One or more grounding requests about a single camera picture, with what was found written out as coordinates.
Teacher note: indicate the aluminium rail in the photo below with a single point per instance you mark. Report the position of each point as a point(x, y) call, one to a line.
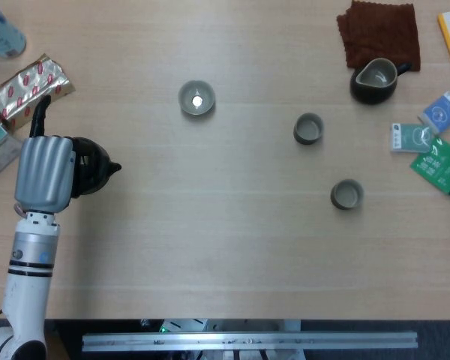
point(247, 340)

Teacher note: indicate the brown folded cloth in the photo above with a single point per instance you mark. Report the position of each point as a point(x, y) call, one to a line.
point(378, 33)

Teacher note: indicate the grey-green shallow tea bowl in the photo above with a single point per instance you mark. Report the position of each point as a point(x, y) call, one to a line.
point(207, 93)

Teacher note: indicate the green tea sachet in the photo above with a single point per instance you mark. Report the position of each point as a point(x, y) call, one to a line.
point(438, 168)

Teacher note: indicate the gold foil bag red print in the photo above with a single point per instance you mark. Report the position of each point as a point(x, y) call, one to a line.
point(30, 86)

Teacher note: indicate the clear laminated card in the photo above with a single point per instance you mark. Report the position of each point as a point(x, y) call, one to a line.
point(0, 165)

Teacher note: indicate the dark ceramic tea cup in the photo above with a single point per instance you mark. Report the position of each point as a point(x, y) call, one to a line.
point(307, 139)
point(347, 204)

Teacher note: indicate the grey-green tea packet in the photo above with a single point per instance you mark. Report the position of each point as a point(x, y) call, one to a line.
point(408, 137)

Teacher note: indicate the silver and black left robot hand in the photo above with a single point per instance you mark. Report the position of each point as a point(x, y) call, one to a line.
point(43, 172)

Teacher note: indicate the clear plastic bottle blue label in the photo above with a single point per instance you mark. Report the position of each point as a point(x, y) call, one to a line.
point(0, 33)

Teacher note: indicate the dark ceramic pouring pitcher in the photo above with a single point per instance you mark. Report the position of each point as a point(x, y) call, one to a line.
point(371, 96)

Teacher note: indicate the blue and white tea packet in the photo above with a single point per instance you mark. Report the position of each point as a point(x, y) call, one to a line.
point(442, 112)

